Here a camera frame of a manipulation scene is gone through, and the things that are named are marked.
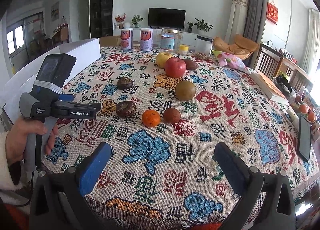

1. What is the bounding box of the person's left hand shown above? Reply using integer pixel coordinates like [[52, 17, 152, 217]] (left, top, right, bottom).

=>
[[5, 117, 48, 166]]

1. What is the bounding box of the dining table with chairs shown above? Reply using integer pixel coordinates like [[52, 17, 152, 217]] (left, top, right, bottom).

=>
[[27, 24, 69, 58]]

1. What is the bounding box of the white cardboard box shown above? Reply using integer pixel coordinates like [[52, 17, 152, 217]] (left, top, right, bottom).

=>
[[1, 39, 101, 123]]

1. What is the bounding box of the black smartphone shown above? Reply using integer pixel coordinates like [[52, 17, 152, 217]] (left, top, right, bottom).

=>
[[298, 116, 311, 161]]

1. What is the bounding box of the dark wrinkled fruit near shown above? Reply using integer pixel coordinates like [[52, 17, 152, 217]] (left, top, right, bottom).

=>
[[116, 101, 136, 118]]

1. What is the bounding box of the dark wrinkled fruit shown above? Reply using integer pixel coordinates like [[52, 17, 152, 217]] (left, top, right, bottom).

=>
[[116, 101, 136, 118], [117, 77, 133, 90]]

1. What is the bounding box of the dark wrinkled fruit far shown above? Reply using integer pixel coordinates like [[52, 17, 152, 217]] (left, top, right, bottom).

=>
[[117, 77, 133, 90]]

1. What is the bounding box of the brown cardboard box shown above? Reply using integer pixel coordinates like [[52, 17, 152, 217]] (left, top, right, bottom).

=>
[[99, 35, 120, 46]]

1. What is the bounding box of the fruit basket with oranges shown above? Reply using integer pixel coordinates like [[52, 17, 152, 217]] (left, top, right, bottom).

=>
[[290, 95, 317, 124]]

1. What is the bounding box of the left pink white can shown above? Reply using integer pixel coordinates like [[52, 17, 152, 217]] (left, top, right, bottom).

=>
[[120, 28, 133, 50]]

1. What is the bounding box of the pink white can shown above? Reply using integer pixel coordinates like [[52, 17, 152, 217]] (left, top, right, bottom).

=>
[[140, 28, 153, 52], [120, 28, 133, 50]]

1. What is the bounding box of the small orange tangerine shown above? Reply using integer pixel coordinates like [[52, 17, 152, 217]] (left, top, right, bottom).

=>
[[142, 110, 161, 128]]

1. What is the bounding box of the book with orange cover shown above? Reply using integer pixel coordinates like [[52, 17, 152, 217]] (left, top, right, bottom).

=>
[[250, 71, 289, 104]]

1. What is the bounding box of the red flower vase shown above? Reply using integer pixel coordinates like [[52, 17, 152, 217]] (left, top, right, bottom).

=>
[[115, 14, 126, 29]]

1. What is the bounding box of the patterned woven tablecloth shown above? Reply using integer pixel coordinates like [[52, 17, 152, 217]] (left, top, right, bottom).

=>
[[42, 46, 319, 229]]

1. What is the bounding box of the potted green plant left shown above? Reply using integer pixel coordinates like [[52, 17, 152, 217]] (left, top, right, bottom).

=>
[[131, 15, 144, 28]]

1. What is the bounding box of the potted green plant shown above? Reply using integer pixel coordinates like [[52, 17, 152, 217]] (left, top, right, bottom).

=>
[[131, 15, 144, 28], [195, 18, 214, 32]]

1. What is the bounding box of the right pink white can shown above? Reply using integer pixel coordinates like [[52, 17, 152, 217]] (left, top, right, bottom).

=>
[[140, 28, 153, 52]]

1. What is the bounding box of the small brown-red fruit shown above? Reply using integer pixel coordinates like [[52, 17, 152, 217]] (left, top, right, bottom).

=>
[[163, 107, 181, 124]]

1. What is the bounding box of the yellow apple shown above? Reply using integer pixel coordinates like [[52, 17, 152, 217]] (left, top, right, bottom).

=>
[[156, 52, 173, 68]]

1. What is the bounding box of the black display cabinet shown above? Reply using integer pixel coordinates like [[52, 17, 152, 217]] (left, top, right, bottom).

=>
[[89, 0, 113, 38]]

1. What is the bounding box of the wooden bench chair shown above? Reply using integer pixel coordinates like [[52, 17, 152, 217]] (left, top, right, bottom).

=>
[[254, 43, 313, 92]]

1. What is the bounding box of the red apple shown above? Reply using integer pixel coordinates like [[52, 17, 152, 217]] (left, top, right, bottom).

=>
[[164, 57, 186, 78]]

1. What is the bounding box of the green-brown round fruit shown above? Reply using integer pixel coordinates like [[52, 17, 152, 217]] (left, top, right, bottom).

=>
[[175, 80, 196, 101]]

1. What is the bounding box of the clear jar blue label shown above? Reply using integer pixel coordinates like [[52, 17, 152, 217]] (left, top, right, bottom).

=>
[[160, 28, 179, 52]]

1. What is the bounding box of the black television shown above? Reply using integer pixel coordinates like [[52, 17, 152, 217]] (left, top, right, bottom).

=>
[[148, 8, 186, 29]]

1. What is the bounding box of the pink floral bag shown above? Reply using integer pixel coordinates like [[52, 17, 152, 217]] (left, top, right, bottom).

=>
[[212, 50, 251, 74]]

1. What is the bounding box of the small yellow jar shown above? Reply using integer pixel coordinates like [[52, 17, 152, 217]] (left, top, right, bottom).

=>
[[179, 45, 189, 55]]

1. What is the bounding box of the brown oval fruit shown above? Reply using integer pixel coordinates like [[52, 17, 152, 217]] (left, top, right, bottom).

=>
[[183, 59, 199, 71]]

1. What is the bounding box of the orange lounge chair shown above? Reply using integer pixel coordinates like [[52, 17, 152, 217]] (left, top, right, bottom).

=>
[[213, 34, 259, 60]]

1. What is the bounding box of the white tv cabinet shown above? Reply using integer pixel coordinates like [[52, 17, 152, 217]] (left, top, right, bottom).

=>
[[113, 27, 213, 47]]

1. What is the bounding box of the clear jar black lid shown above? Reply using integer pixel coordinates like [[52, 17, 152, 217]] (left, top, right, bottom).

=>
[[195, 35, 213, 56]]

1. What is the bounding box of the potted green plant right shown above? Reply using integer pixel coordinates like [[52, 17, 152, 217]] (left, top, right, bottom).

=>
[[195, 18, 214, 32]]

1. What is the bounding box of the standing air conditioner cover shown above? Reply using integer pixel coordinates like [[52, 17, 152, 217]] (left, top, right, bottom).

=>
[[225, 0, 249, 44]]

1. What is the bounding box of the grey curtain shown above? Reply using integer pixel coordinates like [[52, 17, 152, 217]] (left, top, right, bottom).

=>
[[244, 0, 267, 44]]

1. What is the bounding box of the red wall hanging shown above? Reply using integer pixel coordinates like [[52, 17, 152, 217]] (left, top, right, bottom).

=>
[[266, 2, 278, 25]]

